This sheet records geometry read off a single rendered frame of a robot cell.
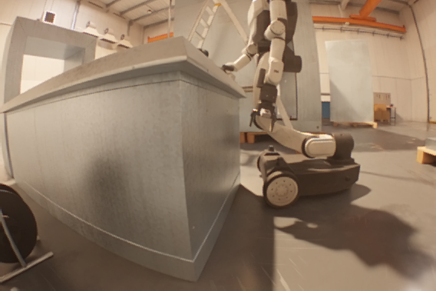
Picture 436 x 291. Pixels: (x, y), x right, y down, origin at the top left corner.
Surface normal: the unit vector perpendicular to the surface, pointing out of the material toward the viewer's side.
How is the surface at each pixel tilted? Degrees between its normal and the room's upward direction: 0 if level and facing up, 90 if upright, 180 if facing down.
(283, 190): 90
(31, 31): 90
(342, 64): 90
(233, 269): 0
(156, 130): 90
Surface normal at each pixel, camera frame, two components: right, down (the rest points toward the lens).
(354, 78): -0.62, 0.08
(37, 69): 0.95, 0.00
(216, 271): -0.02, -1.00
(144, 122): -0.26, 0.08
